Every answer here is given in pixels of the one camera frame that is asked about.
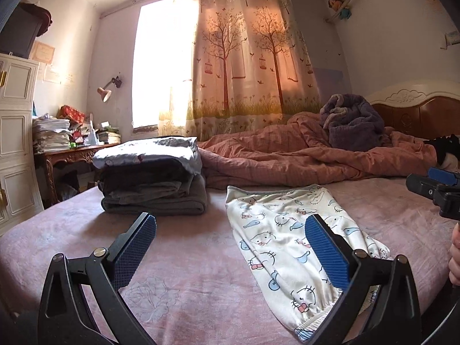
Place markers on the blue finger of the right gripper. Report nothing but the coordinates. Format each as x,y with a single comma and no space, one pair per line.
444,177

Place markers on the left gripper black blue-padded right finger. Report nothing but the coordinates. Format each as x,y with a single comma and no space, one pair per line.
395,315

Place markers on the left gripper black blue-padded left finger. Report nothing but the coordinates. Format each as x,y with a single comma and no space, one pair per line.
64,315

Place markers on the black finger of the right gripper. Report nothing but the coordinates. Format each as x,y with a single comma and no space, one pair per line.
422,185

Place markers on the cream cartoon print pants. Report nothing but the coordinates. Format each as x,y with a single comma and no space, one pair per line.
269,227

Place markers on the person's right hand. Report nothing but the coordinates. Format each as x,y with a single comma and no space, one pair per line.
454,262

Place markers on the wooden carved headboard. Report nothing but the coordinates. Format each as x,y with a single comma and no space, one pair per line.
424,108

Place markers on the purple fleece blanket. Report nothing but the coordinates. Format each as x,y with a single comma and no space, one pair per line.
351,123

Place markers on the white panelled cabinet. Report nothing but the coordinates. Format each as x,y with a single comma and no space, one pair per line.
20,195

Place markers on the grey folded garment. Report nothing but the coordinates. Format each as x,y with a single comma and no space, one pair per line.
162,199

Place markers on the carved wooden desk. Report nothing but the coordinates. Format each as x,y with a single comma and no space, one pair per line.
63,158

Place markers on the pink plaid quilt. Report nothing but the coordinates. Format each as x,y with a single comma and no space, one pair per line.
297,154

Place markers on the white plastic bottle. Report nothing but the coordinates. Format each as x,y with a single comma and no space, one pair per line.
92,137

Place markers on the stack of books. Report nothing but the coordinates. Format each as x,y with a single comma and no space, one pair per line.
109,135

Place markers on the stack of papers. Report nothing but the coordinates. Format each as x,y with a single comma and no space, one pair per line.
50,134

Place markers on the white cartoon print folded garment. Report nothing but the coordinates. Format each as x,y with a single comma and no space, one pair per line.
183,149

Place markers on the red box on desk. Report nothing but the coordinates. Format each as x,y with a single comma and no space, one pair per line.
72,114

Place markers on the plush toy on pipe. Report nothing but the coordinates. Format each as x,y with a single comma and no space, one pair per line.
340,8

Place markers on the tree print curtain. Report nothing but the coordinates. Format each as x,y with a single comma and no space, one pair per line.
237,65

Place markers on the dark bag on cabinet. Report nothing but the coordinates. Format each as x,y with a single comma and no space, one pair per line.
27,22

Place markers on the pink wall lamp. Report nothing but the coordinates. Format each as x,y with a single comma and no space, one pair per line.
105,92

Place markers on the framed certificate on wall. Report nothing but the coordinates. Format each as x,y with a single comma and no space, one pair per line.
42,52

